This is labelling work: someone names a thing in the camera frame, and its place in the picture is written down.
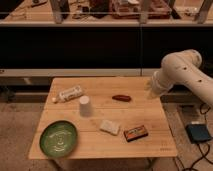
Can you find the dark red sausage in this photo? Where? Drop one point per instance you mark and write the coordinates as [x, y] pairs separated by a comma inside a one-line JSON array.
[[123, 98]]

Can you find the wooden folding table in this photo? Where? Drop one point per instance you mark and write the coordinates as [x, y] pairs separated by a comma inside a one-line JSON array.
[[105, 151]]

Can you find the white paper cup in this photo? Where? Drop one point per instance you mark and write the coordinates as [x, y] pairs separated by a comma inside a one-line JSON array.
[[85, 107]]

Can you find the long workbench shelf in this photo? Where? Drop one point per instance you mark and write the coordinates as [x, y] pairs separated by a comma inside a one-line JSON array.
[[106, 13]]

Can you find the beige sponge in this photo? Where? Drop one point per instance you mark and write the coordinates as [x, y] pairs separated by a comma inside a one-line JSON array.
[[110, 127]]

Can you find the white plastic bottle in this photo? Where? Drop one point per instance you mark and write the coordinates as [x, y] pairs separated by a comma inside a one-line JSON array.
[[68, 94]]

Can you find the orange black small box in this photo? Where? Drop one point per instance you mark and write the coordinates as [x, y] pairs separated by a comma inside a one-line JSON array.
[[135, 133]]

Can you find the green ceramic bowl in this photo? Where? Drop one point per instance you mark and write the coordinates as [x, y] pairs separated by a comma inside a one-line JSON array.
[[58, 139]]

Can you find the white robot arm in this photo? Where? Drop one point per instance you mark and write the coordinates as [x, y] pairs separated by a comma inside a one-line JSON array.
[[182, 68]]

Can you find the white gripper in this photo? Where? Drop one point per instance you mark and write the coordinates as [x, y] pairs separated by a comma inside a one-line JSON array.
[[154, 89]]

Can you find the blue foot pedal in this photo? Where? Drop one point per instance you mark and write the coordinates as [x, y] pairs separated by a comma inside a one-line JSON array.
[[198, 133]]

